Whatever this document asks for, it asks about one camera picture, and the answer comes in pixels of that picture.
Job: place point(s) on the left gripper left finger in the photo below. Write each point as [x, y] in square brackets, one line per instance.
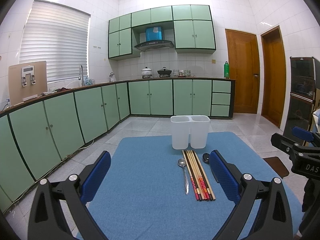
[47, 220]

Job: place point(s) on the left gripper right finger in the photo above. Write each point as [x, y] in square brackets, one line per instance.
[273, 218]

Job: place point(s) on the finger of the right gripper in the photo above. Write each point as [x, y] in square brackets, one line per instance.
[294, 149]

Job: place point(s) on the red-tipped wooden chopstick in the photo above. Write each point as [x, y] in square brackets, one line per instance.
[196, 175]

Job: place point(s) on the black plastic spoon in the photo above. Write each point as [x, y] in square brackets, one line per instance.
[206, 157]

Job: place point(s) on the green lower kitchen cabinets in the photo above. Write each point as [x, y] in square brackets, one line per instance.
[37, 135]

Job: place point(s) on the green kitchen cabinets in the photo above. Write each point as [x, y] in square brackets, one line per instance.
[189, 27]
[37, 135]

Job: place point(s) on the green upper kitchen cabinets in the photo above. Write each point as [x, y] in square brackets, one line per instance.
[189, 27]

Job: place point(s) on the brown wooden stool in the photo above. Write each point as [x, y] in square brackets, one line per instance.
[277, 165]

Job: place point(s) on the light bamboo chopstick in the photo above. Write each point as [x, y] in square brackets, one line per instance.
[204, 176]

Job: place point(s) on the black glass cabinet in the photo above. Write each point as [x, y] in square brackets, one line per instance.
[303, 93]

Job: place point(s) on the orange-patterned chopstick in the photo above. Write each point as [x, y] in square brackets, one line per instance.
[203, 186]

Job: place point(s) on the right wooden door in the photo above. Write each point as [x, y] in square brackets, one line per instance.
[274, 76]

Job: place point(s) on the wooden door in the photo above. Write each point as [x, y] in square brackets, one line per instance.
[274, 76]
[244, 68]

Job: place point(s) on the dark brown chopstick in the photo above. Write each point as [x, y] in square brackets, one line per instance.
[193, 174]

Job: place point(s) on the blue table mat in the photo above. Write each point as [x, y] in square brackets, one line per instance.
[142, 195]

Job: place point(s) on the green bottle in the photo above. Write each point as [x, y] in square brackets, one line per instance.
[226, 70]

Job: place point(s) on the silver metal spoon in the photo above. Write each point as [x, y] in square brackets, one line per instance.
[182, 163]

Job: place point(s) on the white two-compartment utensil holder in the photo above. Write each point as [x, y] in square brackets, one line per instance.
[189, 130]

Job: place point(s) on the left wooden door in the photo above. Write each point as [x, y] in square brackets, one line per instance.
[244, 68]

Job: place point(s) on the glass cups on counter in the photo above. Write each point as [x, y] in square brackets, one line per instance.
[182, 73]

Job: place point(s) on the brown cardboard board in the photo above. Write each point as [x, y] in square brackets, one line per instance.
[27, 81]

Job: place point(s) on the black wok with lid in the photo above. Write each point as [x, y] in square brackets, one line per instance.
[164, 72]

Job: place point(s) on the chrome sink faucet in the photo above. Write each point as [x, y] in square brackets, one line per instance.
[81, 75]

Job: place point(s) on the white cooking pot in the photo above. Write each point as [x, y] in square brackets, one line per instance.
[147, 73]

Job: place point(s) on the black range hood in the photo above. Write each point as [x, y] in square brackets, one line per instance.
[154, 45]

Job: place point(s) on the blue box on hood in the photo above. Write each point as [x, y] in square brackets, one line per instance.
[153, 33]

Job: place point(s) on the white window blind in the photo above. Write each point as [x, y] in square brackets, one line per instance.
[57, 34]

